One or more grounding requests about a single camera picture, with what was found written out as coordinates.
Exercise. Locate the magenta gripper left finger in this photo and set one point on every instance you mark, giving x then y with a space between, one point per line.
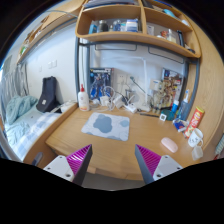
79 162

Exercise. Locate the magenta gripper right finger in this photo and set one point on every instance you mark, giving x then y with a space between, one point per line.
147 161

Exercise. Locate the pink computer mouse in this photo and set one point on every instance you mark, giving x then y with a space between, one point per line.
169 144

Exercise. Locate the grey blue mouse pad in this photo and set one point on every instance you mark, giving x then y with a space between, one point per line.
107 126

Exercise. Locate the small white clock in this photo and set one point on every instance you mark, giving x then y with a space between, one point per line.
163 117

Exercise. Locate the small clear cup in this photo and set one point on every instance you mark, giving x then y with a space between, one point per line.
197 153

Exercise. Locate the white mug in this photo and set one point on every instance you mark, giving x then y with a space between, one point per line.
195 138

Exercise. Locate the bed with checkered sheet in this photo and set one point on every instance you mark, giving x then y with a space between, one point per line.
27 128

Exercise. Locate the white power strip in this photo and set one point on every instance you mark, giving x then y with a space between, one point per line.
131 108

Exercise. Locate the blue spray bottle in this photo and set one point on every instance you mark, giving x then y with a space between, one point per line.
184 105

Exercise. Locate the white bottle red cap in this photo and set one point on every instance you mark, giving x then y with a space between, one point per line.
83 100

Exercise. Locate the black backpack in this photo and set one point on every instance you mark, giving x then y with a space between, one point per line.
48 101

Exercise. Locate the red chips can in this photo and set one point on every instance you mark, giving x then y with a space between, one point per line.
194 122

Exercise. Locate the colourful figure poster box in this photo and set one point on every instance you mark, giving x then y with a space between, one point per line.
171 87

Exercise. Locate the teal blanket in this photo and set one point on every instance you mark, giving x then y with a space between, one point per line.
19 106

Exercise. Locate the blue robot model box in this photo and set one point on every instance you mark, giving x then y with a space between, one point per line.
100 82

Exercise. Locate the wooden wall shelf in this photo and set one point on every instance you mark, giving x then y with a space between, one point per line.
151 22

